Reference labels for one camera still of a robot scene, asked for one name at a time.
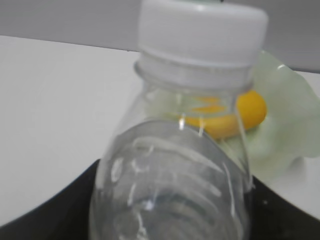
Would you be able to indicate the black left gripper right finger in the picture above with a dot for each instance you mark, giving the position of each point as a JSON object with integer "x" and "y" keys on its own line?
{"x": 273, "y": 218}

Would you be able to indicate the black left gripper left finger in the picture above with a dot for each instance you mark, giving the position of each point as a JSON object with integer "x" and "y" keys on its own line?
{"x": 63, "y": 217}

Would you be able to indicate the yellow mango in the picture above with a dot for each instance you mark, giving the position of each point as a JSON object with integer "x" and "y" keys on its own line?
{"x": 251, "y": 107}

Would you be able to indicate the clear plastic water bottle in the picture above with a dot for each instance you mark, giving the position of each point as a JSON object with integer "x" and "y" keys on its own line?
{"x": 177, "y": 167}

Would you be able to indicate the frosted green wavy plate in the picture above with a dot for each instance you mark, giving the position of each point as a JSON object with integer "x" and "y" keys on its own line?
{"x": 291, "y": 128}

